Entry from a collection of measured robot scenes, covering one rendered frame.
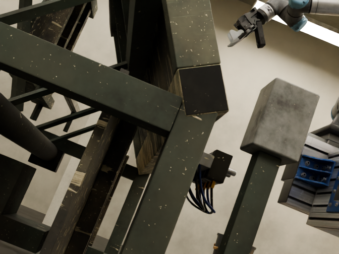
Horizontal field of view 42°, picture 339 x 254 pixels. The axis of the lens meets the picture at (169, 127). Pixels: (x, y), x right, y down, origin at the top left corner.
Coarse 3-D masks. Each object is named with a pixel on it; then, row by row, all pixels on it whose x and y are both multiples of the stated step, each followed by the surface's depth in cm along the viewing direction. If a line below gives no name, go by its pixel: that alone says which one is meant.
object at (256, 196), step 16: (256, 160) 107; (272, 160) 107; (256, 176) 106; (272, 176) 107; (240, 192) 109; (256, 192) 106; (240, 208) 105; (256, 208) 105; (240, 224) 104; (256, 224) 104; (224, 240) 106; (240, 240) 103
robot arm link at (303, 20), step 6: (282, 12) 195; (282, 18) 196; (288, 18) 192; (294, 18) 189; (300, 18) 190; (306, 18) 193; (288, 24) 196; (294, 24) 193; (300, 24) 192; (294, 30) 195
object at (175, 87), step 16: (176, 80) 108; (192, 80) 105; (208, 80) 106; (192, 96) 104; (208, 96) 105; (224, 96) 105; (192, 112) 104; (208, 112) 105; (224, 112) 106; (144, 144) 226; (160, 144) 158; (144, 160) 240
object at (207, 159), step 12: (204, 156) 131; (216, 156) 133; (228, 156) 134; (204, 168) 135; (216, 168) 132; (228, 168) 133; (204, 180) 142; (216, 180) 132; (192, 192) 147; (204, 192) 145; (192, 204) 160; (204, 204) 145
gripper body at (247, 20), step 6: (252, 12) 197; (258, 12) 195; (240, 18) 193; (246, 18) 193; (252, 18) 196; (258, 18) 198; (264, 18) 194; (234, 24) 199; (240, 24) 193; (246, 24) 193; (252, 24) 193; (252, 30) 192; (246, 36) 196
